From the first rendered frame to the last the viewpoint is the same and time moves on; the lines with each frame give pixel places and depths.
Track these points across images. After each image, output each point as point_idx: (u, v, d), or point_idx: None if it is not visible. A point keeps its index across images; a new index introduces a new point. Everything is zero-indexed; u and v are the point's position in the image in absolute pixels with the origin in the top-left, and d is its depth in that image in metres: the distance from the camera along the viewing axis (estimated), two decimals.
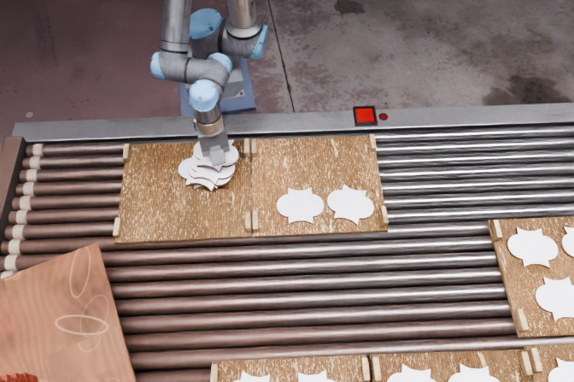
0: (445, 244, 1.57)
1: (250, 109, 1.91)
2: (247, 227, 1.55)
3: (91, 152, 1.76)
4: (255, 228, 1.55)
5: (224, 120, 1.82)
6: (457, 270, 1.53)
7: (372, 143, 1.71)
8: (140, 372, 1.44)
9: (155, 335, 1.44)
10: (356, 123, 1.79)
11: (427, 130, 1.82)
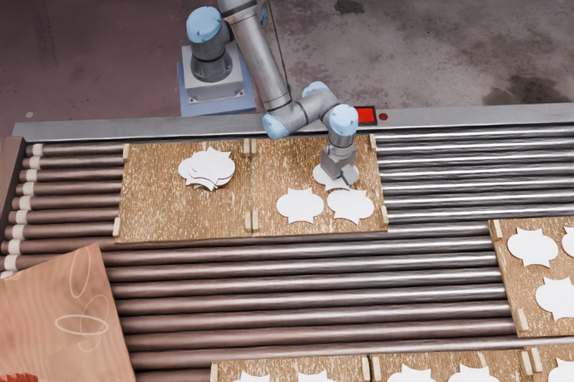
0: (445, 244, 1.57)
1: (250, 109, 1.91)
2: (247, 227, 1.55)
3: (91, 152, 1.76)
4: (255, 228, 1.55)
5: (224, 120, 1.82)
6: (457, 270, 1.53)
7: (372, 143, 1.71)
8: (140, 372, 1.44)
9: (155, 335, 1.44)
10: None
11: (427, 130, 1.82)
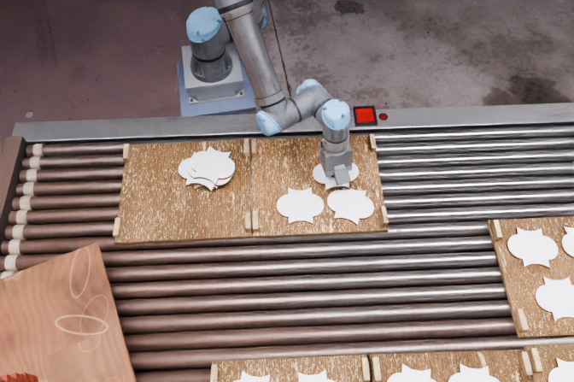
0: (445, 244, 1.57)
1: (250, 109, 1.91)
2: (247, 227, 1.55)
3: (91, 152, 1.76)
4: (255, 228, 1.55)
5: (224, 120, 1.82)
6: (457, 270, 1.53)
7: (372, 143, 1.71)
8: (140, 372, 1.44)
9: (155, 335, 1.44)
10: (356, 123, 1.79)
11: (427, 130, 1.82)
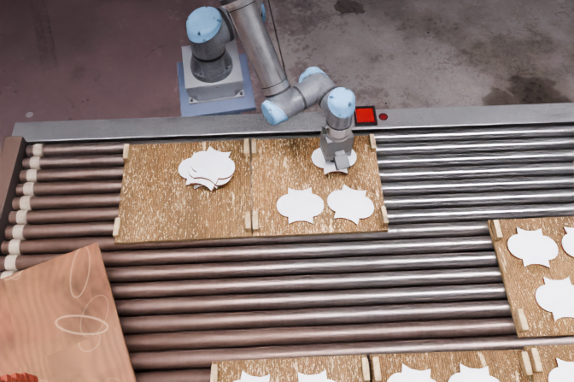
0: (445, 244, 1.57)
1: (250, 109, 1.91)
2: (247, 227, 1.55)
3: (91, 152, 1.76)
4: (255, 228, 1.55)
5: (224, 120, 1.82)
6: (457, 270, 1.53)
7: (372, 143, 1.71)
8: (140, 372, 1.44)
9: (155, 335, 1.44)
10: (356, 123, 1.79)
11: (427, 130, 1.82)
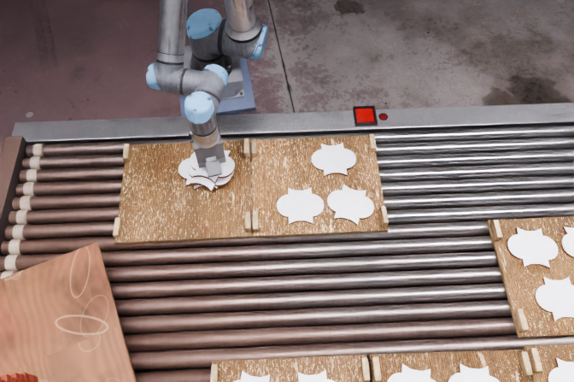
0: (445, 244, 1.57)
1: (250, 109, 1.91)
2: (247, 227, 1.55)
3: (91, 152, 1.76)
4: (255, 228, 1.55)
5: (224, 120, 1.82)
6: (457, 270, 1.53)
7: (372, 143, 1.71)
8: (140, 372, 1.44)
9: (155, 335, 1.44)
10: (356, 123, 1.79)
11: (427, 130, 1.82)
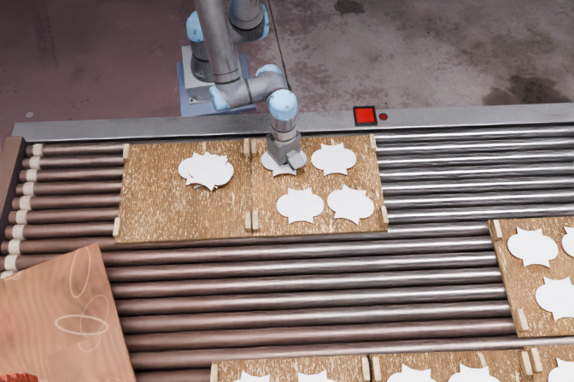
0: (445, 244, 1.57)
1: (250, 109, 1.91)
2: (247, 227, 1.55)
3: (91, 152, 1.76)
4: (255, 228, 1.55)
5: (224, 120, 1.82)
6: (457, 270, 1.53)
7: (372, 143, 1.71)
8: (140, 372, 1.44)
9: (155, 335, 1.44)
10: (356, 123, 1.79)
11: (427, 130, 1.82)
